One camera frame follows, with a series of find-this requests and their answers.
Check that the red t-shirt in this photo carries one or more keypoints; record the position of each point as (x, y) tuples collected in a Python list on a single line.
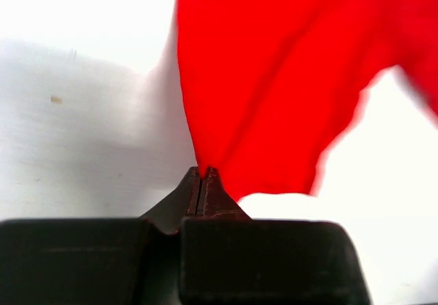
[(268, 85)]

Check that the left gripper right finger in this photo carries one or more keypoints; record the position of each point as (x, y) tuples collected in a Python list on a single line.
[(229, 258)]

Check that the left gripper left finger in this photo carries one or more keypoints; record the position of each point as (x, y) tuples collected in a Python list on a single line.
[(87, 260)]

